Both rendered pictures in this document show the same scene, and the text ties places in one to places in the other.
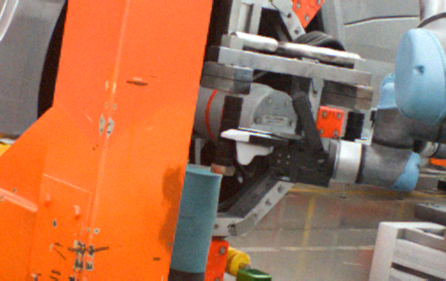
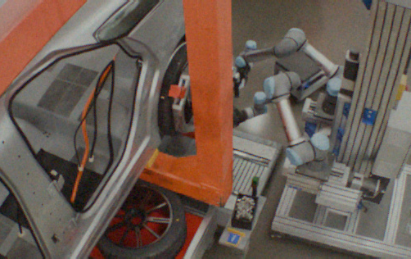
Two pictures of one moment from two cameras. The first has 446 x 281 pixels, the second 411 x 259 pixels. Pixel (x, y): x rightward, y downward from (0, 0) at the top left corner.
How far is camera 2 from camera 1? 249 cm
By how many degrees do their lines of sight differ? 48
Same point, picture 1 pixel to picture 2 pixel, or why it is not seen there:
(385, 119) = (258, 106)
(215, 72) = not seen: hidden behind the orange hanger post
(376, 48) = not seen: hidden behind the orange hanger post
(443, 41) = (300, 155)
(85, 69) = (210, 170)
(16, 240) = (193, 190)
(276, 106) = not seen: hidden behind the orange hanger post
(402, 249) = (289, 171)
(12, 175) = (182, 175)
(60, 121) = (203, 175)
